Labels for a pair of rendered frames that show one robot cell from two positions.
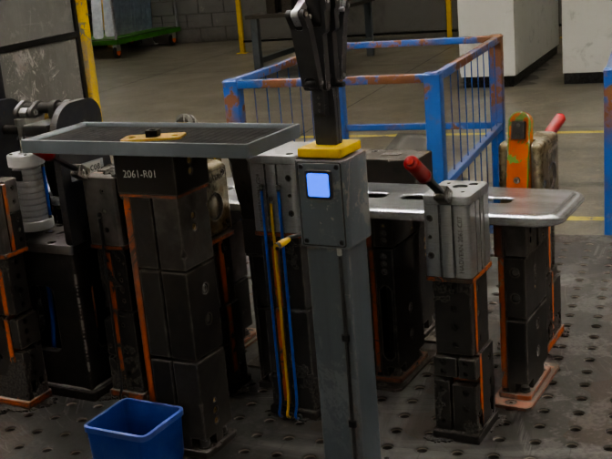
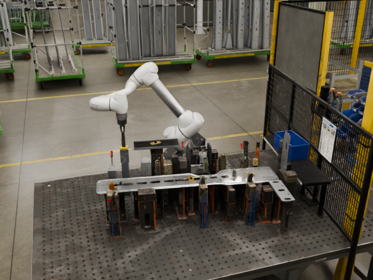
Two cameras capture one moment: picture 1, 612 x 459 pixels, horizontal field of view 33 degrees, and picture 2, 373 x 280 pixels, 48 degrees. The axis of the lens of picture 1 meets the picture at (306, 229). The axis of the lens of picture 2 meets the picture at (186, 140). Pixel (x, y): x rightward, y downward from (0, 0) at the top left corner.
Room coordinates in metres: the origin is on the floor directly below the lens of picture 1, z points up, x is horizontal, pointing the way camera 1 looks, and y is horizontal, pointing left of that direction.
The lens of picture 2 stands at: (3.95, -1.53, 2.57)
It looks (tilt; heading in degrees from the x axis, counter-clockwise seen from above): 24 degrees down; 142
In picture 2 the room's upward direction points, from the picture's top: straight up
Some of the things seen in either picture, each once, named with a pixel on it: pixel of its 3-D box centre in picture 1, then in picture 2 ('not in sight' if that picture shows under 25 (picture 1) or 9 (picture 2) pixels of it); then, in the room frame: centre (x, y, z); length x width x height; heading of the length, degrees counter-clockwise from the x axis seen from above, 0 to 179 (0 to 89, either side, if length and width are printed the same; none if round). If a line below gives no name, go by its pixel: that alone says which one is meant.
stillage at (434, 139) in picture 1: (382, 170); not in sight; (4.11, -0.34, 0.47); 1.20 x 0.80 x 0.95; 158
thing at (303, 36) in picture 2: not in sight; (293, 85); (0.70, 2.81, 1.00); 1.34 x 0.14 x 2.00; 159
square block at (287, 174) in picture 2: not in sight; (288, 193); (2.26, 0.81, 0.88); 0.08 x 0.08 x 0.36; 61
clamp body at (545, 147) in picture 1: (529, 241); (114, 213); (1.66, -0.38, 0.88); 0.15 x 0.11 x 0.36; 151
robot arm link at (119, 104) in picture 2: not in sight; (119, 102); (1.25, -0.05, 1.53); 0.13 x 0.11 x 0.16; 50
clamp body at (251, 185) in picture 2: not in sight; (249, 203); (2.17, 0.48, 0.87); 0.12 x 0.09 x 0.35; 151
